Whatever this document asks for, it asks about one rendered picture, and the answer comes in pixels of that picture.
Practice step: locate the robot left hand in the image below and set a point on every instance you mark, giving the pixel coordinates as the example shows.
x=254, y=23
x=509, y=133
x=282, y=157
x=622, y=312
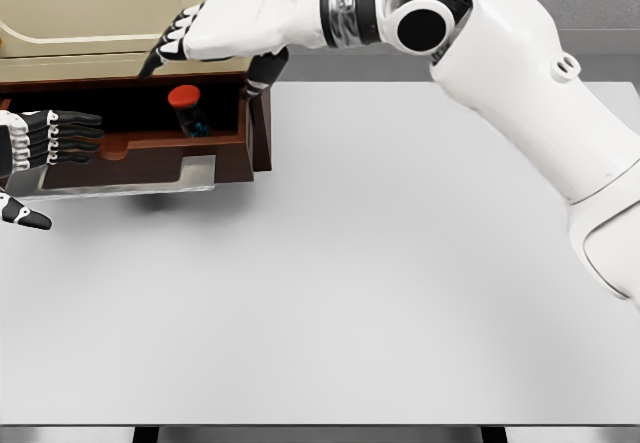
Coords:
x=30, y=138

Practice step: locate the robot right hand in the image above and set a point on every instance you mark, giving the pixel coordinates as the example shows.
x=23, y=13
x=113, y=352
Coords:
x=220, y=28

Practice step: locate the cream cabinet body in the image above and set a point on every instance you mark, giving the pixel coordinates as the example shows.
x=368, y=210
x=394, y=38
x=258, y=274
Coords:
x=100, y=13

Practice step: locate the brown wooden drawer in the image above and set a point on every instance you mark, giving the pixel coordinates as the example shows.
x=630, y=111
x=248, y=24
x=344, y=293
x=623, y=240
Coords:
x=150, y=158

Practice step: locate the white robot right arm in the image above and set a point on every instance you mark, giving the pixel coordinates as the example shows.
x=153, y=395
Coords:
x=500, y=63

